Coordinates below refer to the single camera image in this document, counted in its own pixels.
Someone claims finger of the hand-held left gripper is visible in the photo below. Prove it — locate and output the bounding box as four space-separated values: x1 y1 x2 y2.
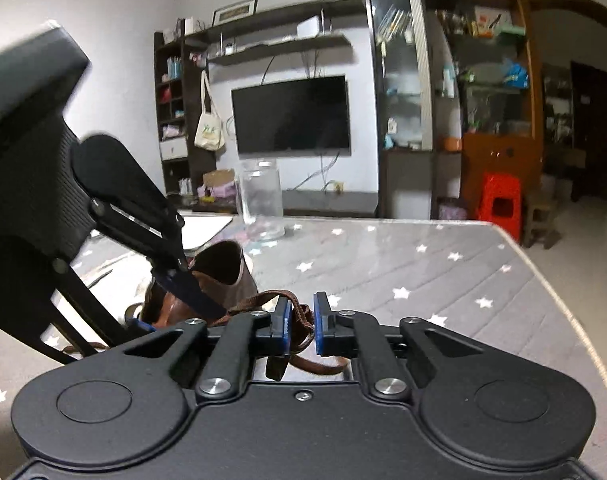
91 170 227 323
46 257 157 361

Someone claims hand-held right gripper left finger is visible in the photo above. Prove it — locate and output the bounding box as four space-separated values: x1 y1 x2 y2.
124 296 292 401

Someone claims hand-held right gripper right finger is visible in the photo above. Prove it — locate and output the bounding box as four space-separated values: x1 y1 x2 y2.
313 292 484 401

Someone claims brown leather shoe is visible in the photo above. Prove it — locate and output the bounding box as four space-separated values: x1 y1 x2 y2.
126 240 284 341
61 290 349 376

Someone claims white lined paper sheet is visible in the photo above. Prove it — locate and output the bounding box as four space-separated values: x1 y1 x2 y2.
181 214 233 251

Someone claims pink box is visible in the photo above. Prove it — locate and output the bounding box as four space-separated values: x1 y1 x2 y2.
198 184 237 203

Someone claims grey star-print tablecloth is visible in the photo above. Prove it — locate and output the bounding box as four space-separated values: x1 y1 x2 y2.
0 212 607 441

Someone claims clear glass mug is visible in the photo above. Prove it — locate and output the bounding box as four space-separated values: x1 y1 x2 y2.
236 159 287 242

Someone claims cardboard box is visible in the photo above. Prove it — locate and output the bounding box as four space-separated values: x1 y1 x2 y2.
202 169 236 188

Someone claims dark television stand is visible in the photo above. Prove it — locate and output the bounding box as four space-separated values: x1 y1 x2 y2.
184 190 379 218

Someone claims dark wooden shelf unit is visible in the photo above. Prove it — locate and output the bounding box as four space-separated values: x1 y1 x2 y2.
154 30 219 198

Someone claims beige tote bag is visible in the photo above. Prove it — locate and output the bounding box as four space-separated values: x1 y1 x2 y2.
194 70 228 151

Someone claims glass display cabinet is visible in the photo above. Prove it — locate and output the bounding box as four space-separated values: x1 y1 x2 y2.
362 0 464 220

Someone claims black flat television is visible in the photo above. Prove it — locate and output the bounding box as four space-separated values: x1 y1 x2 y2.
231 75 353 156

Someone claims red plastic stool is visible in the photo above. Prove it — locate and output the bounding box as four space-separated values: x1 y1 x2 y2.
476 172 524 241

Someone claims brown wooden cabinet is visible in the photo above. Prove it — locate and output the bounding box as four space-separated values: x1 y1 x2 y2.
431 0 544 221

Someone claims small wooden stool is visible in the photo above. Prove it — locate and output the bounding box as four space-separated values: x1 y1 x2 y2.
523 192 564 250

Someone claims framed picture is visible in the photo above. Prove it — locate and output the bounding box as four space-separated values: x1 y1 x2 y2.
212 0 258 26

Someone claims dark wall shelf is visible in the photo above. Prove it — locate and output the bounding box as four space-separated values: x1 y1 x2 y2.
184 0 367 66

